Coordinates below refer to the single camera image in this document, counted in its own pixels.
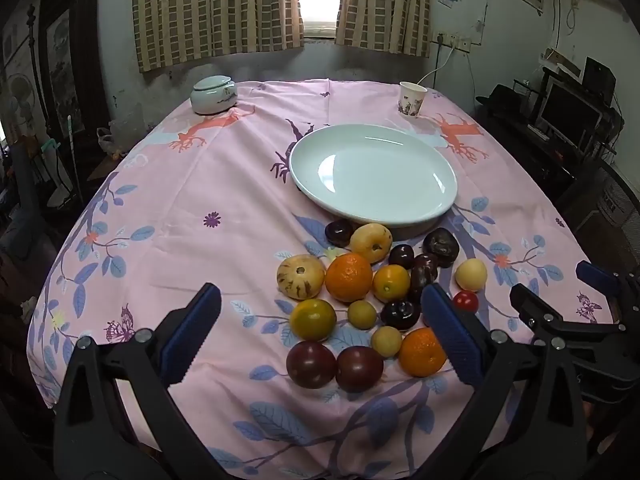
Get white ceramic lidded jar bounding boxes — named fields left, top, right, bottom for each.
left=190, top=75, right=237, bottom=116

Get white wall power strip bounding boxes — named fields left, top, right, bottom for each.
left=436, top=32, right=472, bottom=53

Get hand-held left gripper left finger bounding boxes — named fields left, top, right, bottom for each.
left=52, top=282, right=223, bottom=480

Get printed paper cup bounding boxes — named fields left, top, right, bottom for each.
left=397, top=81, right=429, bottom=119

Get black speaker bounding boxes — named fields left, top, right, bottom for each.
left=582, top=57, right=617, bottom=103

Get white oval plate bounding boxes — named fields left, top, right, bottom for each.
left=288, top=123, right=458, bottom=226

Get white standing fan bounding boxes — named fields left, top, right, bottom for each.
left=5, top=72, right=73, bottom=208

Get yellow-orange citrus fruit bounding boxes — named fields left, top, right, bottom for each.
left=372, top=264, right=411, bottom=303

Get large yellow pear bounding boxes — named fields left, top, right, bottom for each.
left=349, top=223, right=393, bottom=264

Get small yellow-green fruit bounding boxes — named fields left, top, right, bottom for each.
left=371, top=326, right=402, bottom=358
left=347, top=300, right=378, bottom=331

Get pale yellow round fruit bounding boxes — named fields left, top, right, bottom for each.
left=455, top=259, right=487, bottom=292

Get black computer desk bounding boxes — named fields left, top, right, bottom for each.
left=475, top=95, right=626, bottom=201

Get tan cardboard box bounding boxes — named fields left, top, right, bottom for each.
left=542, top=49, right=581, bottom=78

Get wide striped brown curtain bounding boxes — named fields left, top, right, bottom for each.
left=131, top=0, right=305, bottom=73

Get pink printed tablecloth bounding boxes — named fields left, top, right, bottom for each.
left=25, top=78, right=618, bottom=480

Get yellow-green tomato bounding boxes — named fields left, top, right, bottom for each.
left=289, top=298, right=337, bottom=342

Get large dark purple wax apple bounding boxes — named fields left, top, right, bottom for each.
left=422, top=228, right=460, bottom=268

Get dark red plum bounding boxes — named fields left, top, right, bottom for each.
left=286, top=340, right=337, bottom=389
left=335, top=346, right=385, bottom=393

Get striped pepino melon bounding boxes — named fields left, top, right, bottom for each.
left=276, top=255, right=321, bottom=301

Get narrow striped brown curtain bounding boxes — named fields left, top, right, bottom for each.
left=334, top=0, right=432, bottom=58

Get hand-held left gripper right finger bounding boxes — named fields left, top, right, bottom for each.
left=420, top=282, right=588, bottom=480

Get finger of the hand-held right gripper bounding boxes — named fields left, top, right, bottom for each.
left=575, top=260, right=640, bottom=321
left=510, top=283, right=640, bottom=405

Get white power cable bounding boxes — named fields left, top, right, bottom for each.
left=415, top=47, right=456, bottom=86

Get black computer monitor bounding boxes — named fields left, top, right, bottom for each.
left=535, top=81, right=603, bottom=143

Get orange tangerine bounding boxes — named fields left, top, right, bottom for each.
left=325, top=253, right=374, bottom=303
left=398, top=327, right=447, bottom=378

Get clear plastic bag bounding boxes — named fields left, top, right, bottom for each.
left=96, top=127, right=126, bottom=161

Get dark wooden cabinet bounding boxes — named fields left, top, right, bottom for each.
left=30, top=0, right=111, bottom=181

